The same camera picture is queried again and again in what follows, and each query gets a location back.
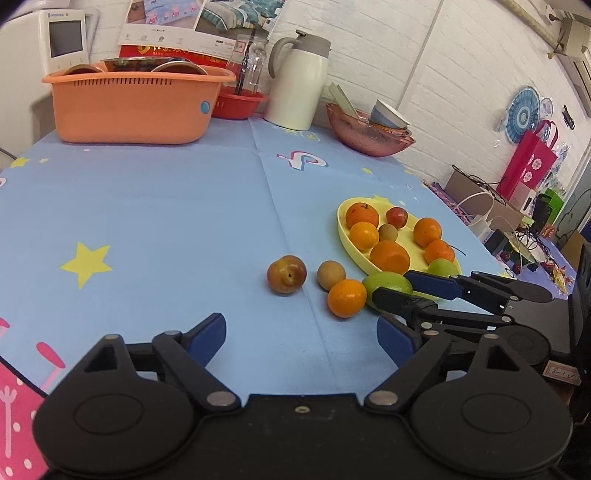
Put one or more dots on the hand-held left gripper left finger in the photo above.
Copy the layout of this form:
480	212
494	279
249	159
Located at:
207	337

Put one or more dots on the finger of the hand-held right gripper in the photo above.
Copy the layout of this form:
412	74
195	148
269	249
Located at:
392	299
434	284

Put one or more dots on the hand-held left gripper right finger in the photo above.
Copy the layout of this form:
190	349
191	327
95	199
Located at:
392	339

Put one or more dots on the green fruit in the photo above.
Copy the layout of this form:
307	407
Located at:
442	267
387	281

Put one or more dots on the orange with stem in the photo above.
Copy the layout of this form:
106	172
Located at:
438	252

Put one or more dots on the yellow plastic plate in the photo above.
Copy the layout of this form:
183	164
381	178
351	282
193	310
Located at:
411	249

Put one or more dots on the large orange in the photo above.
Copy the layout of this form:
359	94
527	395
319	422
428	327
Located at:
390	257

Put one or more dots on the small orange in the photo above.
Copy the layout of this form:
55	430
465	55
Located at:
346	298

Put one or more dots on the small tan fruit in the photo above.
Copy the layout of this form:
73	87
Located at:
331	275
388	232

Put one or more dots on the red apple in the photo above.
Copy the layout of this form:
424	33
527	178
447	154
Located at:
397	217

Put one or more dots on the red-yellow plum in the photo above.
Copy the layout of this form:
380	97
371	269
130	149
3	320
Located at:
286	275

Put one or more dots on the white charger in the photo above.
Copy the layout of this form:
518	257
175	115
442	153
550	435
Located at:
481	226

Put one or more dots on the black power adapter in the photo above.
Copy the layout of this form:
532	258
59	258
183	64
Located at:
496	241

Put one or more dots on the cardboard box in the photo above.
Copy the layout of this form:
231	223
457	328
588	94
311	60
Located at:
461	189

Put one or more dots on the blue printed tablecloth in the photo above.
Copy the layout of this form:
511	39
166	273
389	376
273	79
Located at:
161	221

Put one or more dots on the green bag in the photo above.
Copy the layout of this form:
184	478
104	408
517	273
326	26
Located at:
551	207

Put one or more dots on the pink gift bag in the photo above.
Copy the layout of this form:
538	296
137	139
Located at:
526	161

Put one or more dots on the pink glass bowl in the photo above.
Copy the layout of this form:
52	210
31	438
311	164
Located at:
369	141

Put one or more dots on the blue and white cup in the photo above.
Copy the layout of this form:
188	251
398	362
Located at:
390	115

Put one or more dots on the white thermos jug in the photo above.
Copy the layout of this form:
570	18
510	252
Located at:
295	87

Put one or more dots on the red plastic bowl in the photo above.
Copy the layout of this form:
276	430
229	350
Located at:
235	104

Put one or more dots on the orange plastic basket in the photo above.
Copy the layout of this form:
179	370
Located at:
134	108

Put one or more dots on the metal bowl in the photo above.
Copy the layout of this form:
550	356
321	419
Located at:
178	67
85	69

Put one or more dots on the glass jar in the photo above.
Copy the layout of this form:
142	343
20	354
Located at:
251	64

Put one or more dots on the air conditioner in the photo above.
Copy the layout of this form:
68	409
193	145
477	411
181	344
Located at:
577	46

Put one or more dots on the white appliance with screen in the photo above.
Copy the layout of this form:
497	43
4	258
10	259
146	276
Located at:
64	39

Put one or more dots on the wall poster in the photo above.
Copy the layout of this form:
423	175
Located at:
207	23

